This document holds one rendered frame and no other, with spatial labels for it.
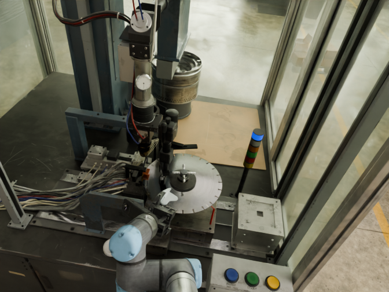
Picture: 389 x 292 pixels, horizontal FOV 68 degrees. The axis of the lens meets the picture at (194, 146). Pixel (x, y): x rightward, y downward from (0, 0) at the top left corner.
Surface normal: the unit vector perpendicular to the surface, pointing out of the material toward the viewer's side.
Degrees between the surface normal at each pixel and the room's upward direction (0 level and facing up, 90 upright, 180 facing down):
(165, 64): 90
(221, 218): 0
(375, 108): 90
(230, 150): 0
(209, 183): 0
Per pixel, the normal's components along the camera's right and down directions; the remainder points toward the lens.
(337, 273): 0.11, -0.74
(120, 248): -0.24, 0.07
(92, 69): -0.14, 0.65
